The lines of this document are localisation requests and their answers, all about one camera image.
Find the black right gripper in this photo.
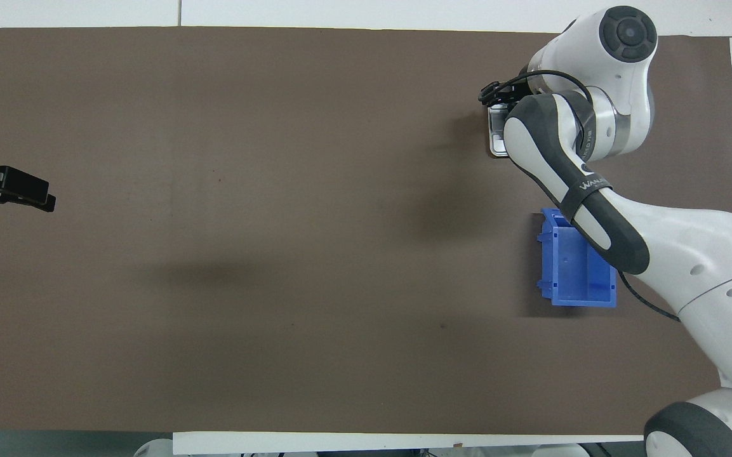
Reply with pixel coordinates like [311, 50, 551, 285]
[478, 79, 535, 107]

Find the grey metal tray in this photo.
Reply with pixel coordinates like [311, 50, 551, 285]
[485, 103, 511, 159]

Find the blue plastic storage bin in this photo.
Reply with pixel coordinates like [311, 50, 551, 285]
[536, 208, 618, 308]

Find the brown paper table mat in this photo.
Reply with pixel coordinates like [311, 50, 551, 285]
[0, 25, 732, 439]

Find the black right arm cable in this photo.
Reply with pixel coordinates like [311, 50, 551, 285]
[509, 69, 682, 323]

